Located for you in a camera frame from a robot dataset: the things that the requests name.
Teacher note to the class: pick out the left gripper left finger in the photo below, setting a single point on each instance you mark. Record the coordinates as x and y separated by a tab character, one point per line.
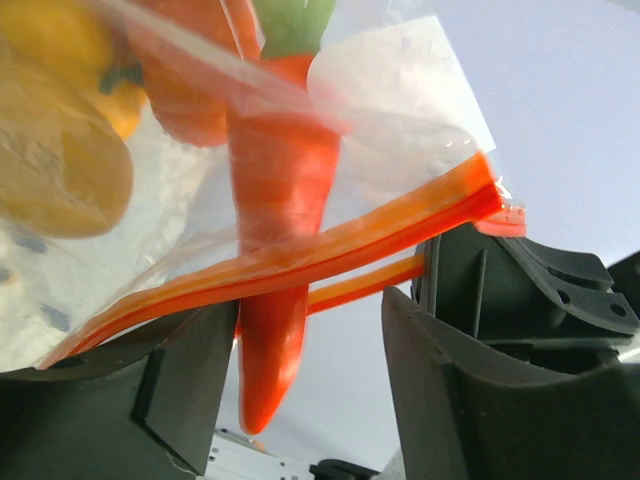
141	406

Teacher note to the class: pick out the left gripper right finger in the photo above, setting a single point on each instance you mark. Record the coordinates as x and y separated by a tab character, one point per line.
467	411

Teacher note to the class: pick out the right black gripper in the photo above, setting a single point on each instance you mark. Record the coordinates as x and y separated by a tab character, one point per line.
547	307

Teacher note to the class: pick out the clear orange-zip bag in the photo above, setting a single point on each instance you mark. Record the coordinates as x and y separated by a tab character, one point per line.
159	156

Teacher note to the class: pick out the orange toy carrot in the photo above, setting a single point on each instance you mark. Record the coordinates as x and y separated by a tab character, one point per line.
282	170

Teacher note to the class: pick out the yellow toy bell pepper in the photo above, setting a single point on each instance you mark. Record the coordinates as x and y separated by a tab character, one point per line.
65	169

